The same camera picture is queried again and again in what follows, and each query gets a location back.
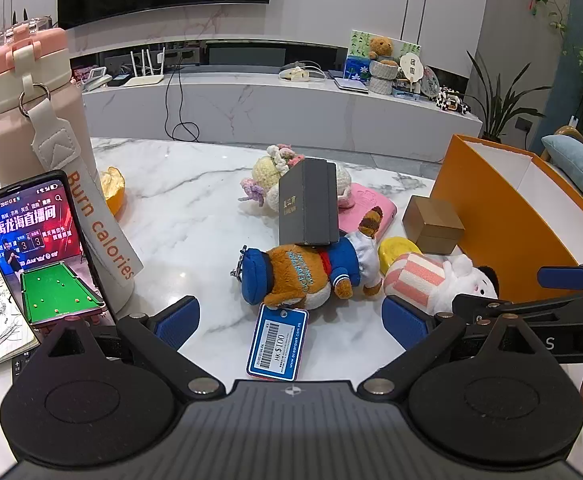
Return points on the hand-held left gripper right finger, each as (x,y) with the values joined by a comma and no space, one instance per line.
(404,322)

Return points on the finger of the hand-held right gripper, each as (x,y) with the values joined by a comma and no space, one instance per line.
(564,278)
(476,305)

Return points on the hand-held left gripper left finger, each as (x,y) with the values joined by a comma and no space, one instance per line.
(179,322)

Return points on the pink striped white plush toy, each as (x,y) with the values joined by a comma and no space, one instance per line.
(421,277)

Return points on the brown cardboard box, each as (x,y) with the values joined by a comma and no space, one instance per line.
(431,222)

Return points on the orange storage box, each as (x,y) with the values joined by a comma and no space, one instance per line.
(481,210)

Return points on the blue barcode hang tag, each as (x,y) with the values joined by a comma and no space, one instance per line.
(276,345)

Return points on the brown plush bear blue outfit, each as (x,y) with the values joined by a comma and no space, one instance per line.
(296,280)

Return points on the dark grey book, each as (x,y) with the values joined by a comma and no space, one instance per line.
(306,205)

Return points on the yellow round plastic case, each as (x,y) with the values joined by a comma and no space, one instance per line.
(396,252)

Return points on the pink snap wallet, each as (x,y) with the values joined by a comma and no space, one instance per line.
(366,205)

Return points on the orange citrus fruit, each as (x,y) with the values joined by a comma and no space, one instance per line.
(114,195)

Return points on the wooden chair back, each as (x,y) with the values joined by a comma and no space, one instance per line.
(571,132)

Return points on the black smartphone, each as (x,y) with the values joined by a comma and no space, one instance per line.
(36,240)

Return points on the crochet bunny doll with flowers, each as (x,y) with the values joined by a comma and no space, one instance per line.
(266,172)

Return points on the long-leaf potted plant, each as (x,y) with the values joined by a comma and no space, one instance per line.
(496,110)

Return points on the black white figurine group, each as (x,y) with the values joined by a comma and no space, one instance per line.
(451,100)

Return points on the decorative plate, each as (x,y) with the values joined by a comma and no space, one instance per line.
(430,82)

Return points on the white marble tv cabinet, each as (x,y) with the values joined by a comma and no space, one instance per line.
(271,110)

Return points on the white woven basket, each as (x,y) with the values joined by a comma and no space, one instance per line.
(384,70)
(380,86)

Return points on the silver laptop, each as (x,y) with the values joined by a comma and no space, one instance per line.
(350,84)

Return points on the white router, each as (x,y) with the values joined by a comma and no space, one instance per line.
(144,79)

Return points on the white round hand fan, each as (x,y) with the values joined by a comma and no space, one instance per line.
(411,67)

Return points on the white desk telephone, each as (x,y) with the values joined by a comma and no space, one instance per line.
(96,82)

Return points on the blue floral box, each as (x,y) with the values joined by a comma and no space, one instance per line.
(357,70)

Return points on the small brown teddy bear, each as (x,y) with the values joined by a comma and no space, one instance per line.
(381,47)

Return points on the green picture card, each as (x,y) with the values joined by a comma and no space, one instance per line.
(359,42)

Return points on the wall socket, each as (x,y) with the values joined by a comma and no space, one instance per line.
(525,124)

